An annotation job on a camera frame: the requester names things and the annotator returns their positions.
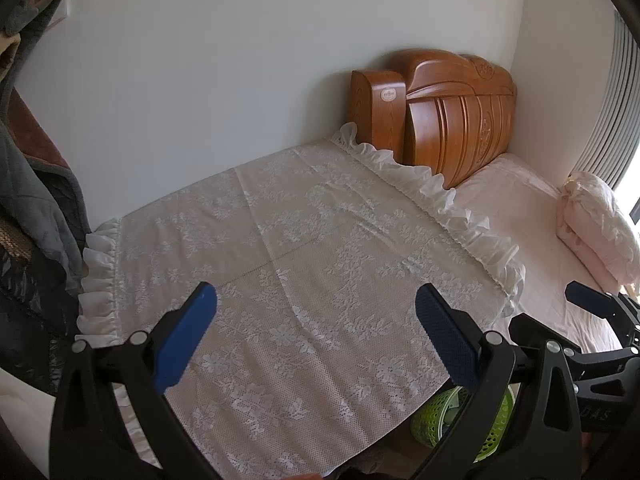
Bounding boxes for folded pink quilt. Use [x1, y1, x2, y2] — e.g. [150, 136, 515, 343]
[556, 171, 639, 296]

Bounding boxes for pink bed sheet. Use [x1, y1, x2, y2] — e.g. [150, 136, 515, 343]
[456, 154, 620, 353]

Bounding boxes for grey hanging clothes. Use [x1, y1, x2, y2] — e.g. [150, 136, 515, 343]
[1, 0, 90, 394]

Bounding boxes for wooden headboard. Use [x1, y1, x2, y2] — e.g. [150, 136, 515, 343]
[348, 49, 518, 188]

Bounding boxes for green mesh trash bin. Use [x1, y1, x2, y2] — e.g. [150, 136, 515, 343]
[410, 387, 515, 462]

